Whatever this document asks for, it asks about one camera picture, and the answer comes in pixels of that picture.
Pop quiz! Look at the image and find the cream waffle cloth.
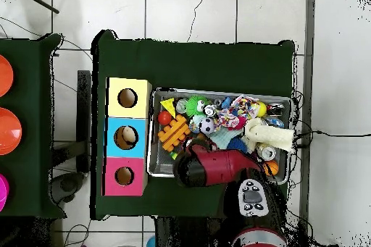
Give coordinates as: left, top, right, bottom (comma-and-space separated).
240, 118, 296, 154

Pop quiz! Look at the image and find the wooden box with three holes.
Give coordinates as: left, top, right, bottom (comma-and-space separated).
103, 77, 153, 197

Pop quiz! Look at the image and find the orange plastic building block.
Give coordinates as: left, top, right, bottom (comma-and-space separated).
157, 114, 191, 153

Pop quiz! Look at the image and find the green fuzzy toy with eyes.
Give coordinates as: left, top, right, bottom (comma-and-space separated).
185, 95, 212, 116

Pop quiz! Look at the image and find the red ball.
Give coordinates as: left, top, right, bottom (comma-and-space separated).
157, 111, 173, 126

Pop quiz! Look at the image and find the black and white soccer ball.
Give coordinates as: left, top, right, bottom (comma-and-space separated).
199, 117, 216, 135

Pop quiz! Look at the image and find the yellow cheese wedge toy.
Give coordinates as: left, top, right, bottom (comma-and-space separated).
160, 97, 177, 118

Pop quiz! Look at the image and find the blue spiky ball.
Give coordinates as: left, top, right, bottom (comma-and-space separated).
227, 137, 248, 153

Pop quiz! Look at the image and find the yellow ball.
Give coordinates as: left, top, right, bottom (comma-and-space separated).
257, 101, 268, 118

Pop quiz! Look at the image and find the crushed silver can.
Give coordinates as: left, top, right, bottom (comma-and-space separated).
259, 145, 278, 163

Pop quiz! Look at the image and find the small orange basketball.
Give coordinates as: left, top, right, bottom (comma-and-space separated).
264, 160, 280, 177

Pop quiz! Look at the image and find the side table with green cloth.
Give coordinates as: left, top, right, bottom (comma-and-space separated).
0, 33, 64, 220

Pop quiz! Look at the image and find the orange bowl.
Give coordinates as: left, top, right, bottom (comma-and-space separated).
0, 107, 23, 156
0, 54, 14, 99

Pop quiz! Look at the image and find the black rod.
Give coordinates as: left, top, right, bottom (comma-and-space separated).
16, 0, 60, 14

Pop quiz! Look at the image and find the pink bowl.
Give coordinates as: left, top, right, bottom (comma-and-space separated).
0, 173, 10, 212

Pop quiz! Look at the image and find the wire mesh bin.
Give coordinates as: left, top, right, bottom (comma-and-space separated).
147, 88, 293, 185

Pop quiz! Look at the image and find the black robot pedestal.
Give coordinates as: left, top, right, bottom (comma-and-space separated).
154, 217, 230, 247

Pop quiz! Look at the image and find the black power cable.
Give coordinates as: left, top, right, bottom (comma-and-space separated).
292, 130, 371, 145

